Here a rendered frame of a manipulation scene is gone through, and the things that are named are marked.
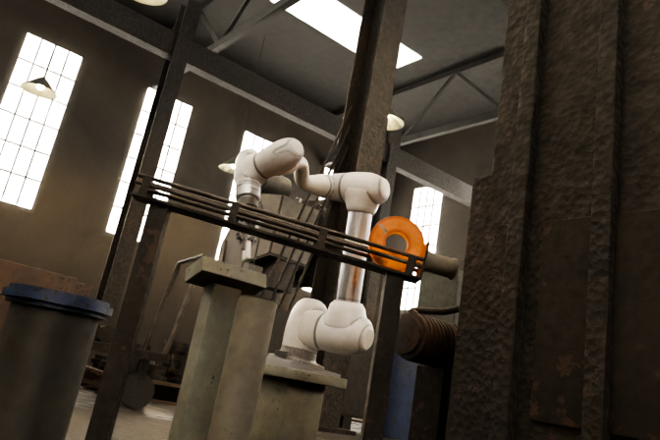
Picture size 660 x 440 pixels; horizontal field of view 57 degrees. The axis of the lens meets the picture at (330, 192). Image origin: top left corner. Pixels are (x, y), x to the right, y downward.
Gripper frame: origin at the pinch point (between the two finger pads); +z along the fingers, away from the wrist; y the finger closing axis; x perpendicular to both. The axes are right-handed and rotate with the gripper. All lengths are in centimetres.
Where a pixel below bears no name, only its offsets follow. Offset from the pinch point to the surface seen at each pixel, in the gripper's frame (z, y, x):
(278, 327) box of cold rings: -77, 168, 209
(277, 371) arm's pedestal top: 25, 40, 37
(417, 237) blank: 19, 15, -62
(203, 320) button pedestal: 26.2, -12.2, 4.4
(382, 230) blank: 17, 7, -57
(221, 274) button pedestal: 14.3, -12.4, -5.2
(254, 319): 30.9, -6.0, -14.4
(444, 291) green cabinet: -125, 315, 157
